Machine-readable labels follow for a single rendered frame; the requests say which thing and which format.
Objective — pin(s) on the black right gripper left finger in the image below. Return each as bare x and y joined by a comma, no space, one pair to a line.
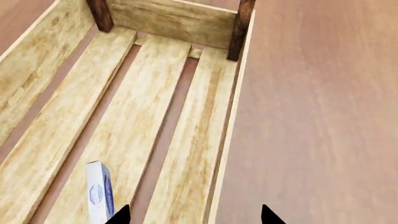
122,217

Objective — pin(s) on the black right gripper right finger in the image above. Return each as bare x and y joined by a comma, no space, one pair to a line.
270,216

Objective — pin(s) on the white cream cheese box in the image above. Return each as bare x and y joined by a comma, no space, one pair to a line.
99,186

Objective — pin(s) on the light wooden slatted tray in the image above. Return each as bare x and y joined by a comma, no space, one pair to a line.
130,112

